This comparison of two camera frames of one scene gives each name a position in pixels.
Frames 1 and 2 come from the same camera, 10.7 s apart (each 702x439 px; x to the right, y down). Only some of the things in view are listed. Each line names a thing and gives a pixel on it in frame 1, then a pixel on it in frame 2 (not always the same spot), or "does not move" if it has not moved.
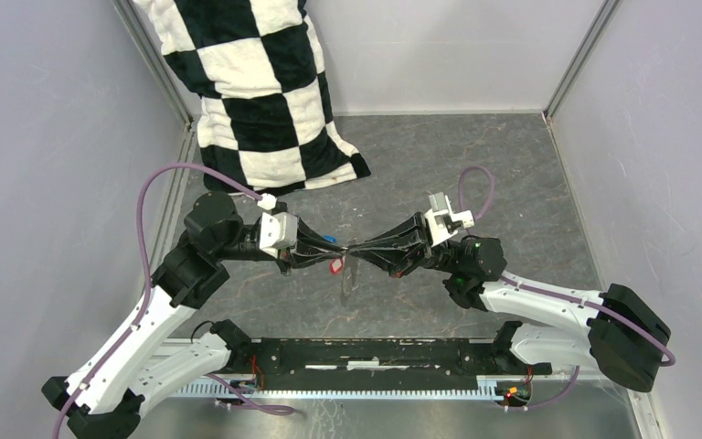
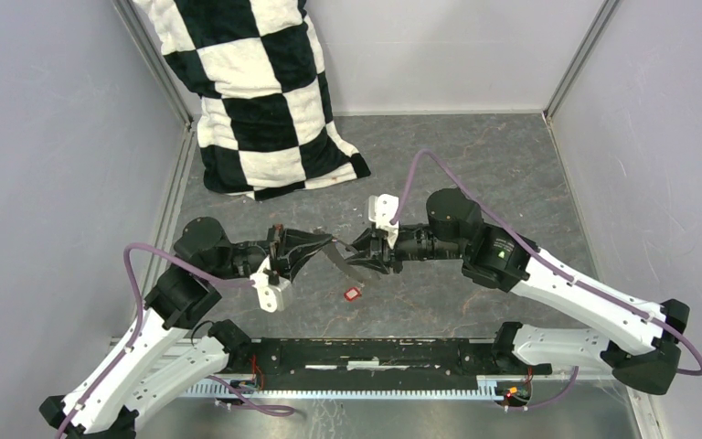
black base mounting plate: x=364 y=363 does not move
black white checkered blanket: x=264 y=113 does not move
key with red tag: x=336 y=265 -> x=352 y=294
